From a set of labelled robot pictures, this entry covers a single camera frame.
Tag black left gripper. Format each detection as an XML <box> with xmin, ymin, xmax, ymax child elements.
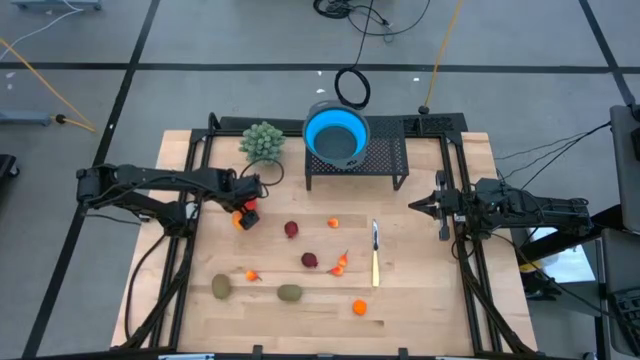
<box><xmin>219</xmin><ymin>168</ymin><xmax>265</xmax><ymax>232</ymax></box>

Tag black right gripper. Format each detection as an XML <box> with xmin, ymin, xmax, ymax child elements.
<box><xmin>408</xmin><ymin>170</ymin><xmax>459</xmax><ymax>241</ymax></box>

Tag red-yellow toy mango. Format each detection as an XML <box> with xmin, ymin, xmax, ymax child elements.
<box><xmin>230</xmin><ymin>198</ymin><xmax>259</xmax><ymax>232</ymax></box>

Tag brown-green toy kiwi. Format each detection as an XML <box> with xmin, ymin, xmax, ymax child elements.
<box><xmin>210</xmin><ymin>272</ymin><xmax>233</xmax><ymax>301</ymax></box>
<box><xmin>276</xmin><ymin>283</ymin><xmax>304</xmax><ymax>303</ymax></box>

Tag blue collapsible bowl grey rim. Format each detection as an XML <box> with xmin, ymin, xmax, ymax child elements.
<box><xmin>301</xmin><ymin>99</ymin><xmax>371</xmax><ymax>170</ymax></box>

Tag black perforated metal shelf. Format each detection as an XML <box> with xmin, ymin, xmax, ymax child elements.
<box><xmin>304</xmin><ymin>117</ymin><xmax>410</xmax><ymax>192</ymax></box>

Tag green toy grape bunch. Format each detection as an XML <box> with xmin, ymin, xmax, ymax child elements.
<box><xmin>238</xmin><ymin>121</ymin><xmax>287</xmax><ymax>166</ymax></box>

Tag black perforated plate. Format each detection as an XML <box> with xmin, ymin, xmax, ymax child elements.
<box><xmin>402</xmin><ymin>113</ymin><xmax>469</xmax><ymax>135</ymax></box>

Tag dark grey side desk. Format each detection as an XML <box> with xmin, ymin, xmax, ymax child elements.
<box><xmin>608</xmin><ymin>103</ymin><xmax>640</xmax><ymax>236</ymax></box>
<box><xmin>599</xmin><ymin>227</ymin><xmax>640</xmax><ymax>359</ymax></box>

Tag black keyboard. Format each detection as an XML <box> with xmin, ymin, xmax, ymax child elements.
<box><xmin>610</xmin><ymin>287</ymin><xmax>640</xmax><ymax>346</ymax></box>

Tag grey metal floor foot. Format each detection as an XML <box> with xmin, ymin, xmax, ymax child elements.
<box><xmin>10</xmin><ymin>0</ymin><xmax>104</xmax><ymax>12</ymax></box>
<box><xmin>0</xmin><ymin>110</ymin><xmax>53</xmax><ymax>126</ymax></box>

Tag black floor object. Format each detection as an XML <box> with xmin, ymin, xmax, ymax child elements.
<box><xmin>0</xmin><ymin>153</ymin><xmax>21</xmax><ymax>180</ymax></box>

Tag knife with cream handle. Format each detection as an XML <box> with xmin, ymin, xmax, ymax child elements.
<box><xmin>370</xmin><ymin>218</ymin><xmax>381</xmax><ymax>289</ymax></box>

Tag yellow floor cable with plug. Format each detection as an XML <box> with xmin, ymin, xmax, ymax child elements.
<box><xmin>418</xmin><ymin>0</ymin><xmax>464</xmax><ymax>115</ymax></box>
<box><xmin>0</xmin><ymin>38</ymin><xmax>97</xmax><ymax>134</ymax></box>

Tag black coiled floor cable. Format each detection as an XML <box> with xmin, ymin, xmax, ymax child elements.
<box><xmin>333</xmin><ymin>0</ymin><xmax>376</xmax><ymax>111</ymax></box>

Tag black floor cable bundle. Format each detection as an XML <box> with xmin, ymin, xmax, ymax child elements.
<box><xmin>313</xmin><ymin>0</ymin><xmax>432</xmax><ymax>44</ymax></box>

